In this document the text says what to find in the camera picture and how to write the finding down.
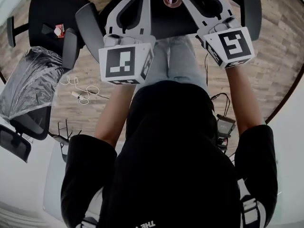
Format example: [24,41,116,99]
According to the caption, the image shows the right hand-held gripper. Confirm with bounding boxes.
[180,0,256,69]

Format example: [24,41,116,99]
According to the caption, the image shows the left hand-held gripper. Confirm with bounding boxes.
[98,0,156,86]

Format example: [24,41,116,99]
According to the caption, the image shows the person's left forearm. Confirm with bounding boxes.
[94,82,139,150]

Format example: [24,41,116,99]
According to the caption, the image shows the person's right forearm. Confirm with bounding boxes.
[224,66,267,137]

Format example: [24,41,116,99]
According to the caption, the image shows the person's light jeans legs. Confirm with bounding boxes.
[137,34,211,97]

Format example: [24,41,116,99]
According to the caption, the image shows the red white small box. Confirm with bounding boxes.
[54,24,66,38]

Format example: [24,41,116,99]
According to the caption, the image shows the black waist device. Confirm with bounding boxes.
[216,114,237,139]

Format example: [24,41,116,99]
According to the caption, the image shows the clear plastic cover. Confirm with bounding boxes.
[0,46,65,121]

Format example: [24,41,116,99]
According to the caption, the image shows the black mesh office chair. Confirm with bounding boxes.
[0,104,52,164]

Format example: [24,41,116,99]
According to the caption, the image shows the person's black shirt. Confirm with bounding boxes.
[60,80,279,228]

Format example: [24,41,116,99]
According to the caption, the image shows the black cable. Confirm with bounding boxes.
[204,53,231,118]

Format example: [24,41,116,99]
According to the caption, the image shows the white cable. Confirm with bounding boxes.
[59,76,101,105]

